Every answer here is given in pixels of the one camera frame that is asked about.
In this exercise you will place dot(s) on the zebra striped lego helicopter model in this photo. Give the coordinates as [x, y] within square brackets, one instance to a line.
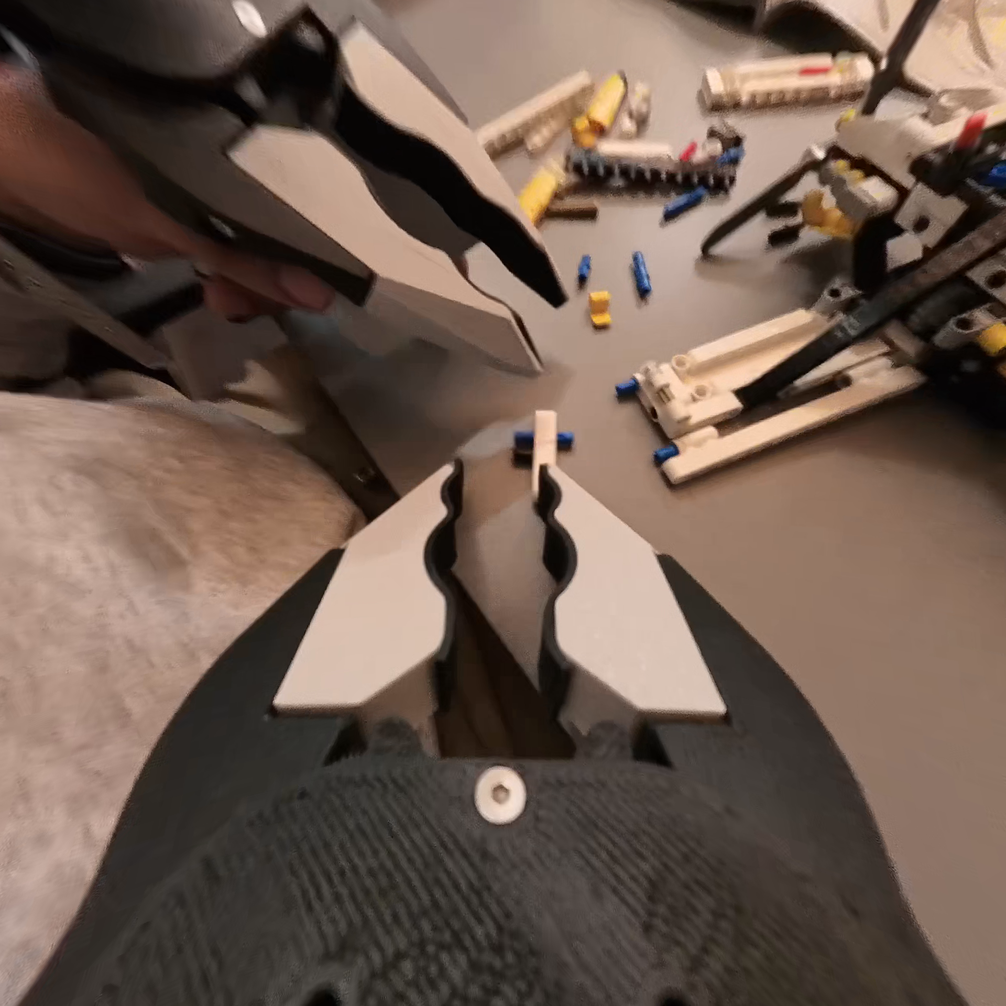
[731, 350]

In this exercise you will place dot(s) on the blue lego pin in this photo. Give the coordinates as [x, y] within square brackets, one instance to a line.
[685, 203]
[641, 273]
[729, 157]
[585, 269]

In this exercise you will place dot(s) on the small yellow lego connector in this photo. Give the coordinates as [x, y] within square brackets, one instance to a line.
[600, 309]

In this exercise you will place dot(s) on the black lego pin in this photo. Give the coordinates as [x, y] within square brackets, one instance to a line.
[783, 234]
[783, 209]

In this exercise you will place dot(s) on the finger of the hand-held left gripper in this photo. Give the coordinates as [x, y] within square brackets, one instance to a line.
[314, 188]
[409, 102]

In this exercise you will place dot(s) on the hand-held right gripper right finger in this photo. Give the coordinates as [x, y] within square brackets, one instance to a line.
[629, 629]

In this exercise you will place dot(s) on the instruction booklet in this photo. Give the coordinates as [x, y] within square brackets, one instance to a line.
[959, 31]

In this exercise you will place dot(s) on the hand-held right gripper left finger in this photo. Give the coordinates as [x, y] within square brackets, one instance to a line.
[361, 629]

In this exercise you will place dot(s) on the thin white lego beam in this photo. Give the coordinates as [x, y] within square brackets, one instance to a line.
[550, 135]

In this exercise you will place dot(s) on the white Lego frame piece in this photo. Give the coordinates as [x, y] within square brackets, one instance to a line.
[786, 82]

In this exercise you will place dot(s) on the tan lego pin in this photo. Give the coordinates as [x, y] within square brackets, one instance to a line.
[570, 210]

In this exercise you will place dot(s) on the person's left hand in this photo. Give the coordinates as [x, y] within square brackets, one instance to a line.
[94, 188]

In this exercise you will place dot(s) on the white grey lego connector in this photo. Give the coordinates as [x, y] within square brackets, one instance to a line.
[636, 110]

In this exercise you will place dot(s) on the small yellow lego piece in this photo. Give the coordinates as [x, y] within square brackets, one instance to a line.
[583, 132]

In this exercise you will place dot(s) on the short white lego beam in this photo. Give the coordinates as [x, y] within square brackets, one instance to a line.
[544, 448]

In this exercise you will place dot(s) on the yellow curved lego panel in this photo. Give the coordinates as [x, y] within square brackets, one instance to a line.
[607, 100]

